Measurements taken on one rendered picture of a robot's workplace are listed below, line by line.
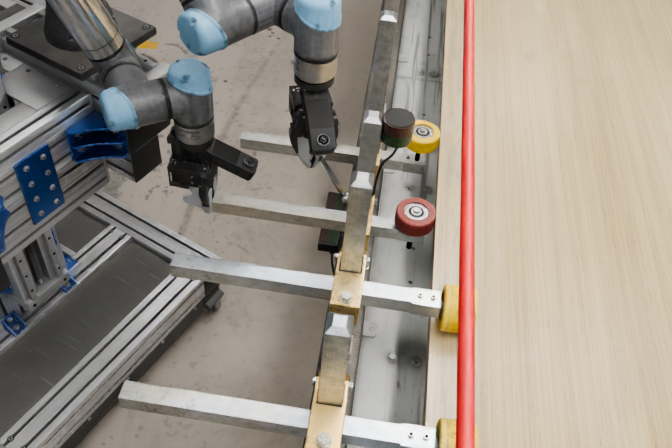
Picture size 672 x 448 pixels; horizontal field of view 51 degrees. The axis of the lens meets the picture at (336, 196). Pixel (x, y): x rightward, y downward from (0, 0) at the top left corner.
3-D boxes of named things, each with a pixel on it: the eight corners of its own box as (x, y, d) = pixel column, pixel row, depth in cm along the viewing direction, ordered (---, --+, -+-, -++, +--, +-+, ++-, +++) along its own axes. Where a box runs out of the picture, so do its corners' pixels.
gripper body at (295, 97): (326, 107, 136) (330, 54, 127) (335, 137, 130) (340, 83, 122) (286, 110, 134) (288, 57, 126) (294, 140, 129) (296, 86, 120)
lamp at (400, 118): (369, 206, 144) (381, 124, 128) (372, 187, 148) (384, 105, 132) (398, 211, 143) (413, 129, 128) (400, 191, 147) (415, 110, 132)
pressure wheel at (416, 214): (388, 258, 146) (395, 221, 138) (391, 230, 152) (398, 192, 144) (426, 264, 146) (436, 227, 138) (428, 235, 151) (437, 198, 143)
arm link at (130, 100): (97, 105, 130) (157, 92, 133) (112, 143, 123) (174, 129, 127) (90, 70, 124) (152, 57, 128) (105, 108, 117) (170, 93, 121)
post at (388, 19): (358, 186, 176) (379, 16, 142) (360, 176, 179) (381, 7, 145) (372, 188, 176) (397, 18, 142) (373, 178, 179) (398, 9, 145)
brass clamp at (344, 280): (324, 320, 120) (326, 302, 116) (335, 259, 129) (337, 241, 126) (360, 326, 119) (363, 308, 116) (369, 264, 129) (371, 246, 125)
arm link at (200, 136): (218, 106, 134) (207, 134, 128) (219, 125, 137) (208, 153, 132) (179, 101, 134) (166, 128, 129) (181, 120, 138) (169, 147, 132)
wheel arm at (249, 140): (240, 151, 168) (239, 137, 165) (243, 142, 171) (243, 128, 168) (422, 177, 166) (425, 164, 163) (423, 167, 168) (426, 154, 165)
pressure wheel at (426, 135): (415, 183, 162) (423, 146, 154) (391, 164, 166) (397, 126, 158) (439, 169, 166) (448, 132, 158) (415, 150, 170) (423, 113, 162)
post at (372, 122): (343, 280, 163) (363, 118, 129) (345, 268, 166) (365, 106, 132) (358, 282, 163) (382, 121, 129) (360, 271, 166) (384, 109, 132)
